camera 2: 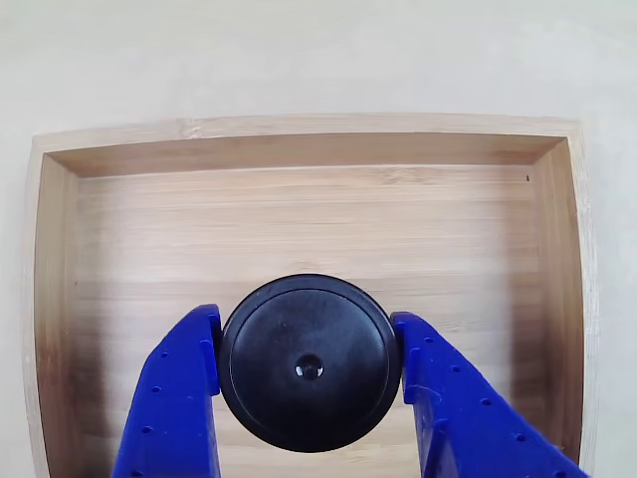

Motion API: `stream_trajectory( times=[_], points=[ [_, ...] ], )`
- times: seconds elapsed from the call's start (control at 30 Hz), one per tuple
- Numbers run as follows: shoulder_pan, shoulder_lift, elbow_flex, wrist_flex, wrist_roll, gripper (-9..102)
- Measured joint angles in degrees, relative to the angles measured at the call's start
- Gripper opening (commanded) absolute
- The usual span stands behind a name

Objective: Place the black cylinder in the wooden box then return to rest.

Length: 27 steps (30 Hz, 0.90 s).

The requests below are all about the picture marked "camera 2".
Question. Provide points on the black cylinder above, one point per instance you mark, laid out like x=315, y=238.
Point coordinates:
x=308, y=363

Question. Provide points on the shallow wooden box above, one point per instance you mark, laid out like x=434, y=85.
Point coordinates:
x=308, y=219

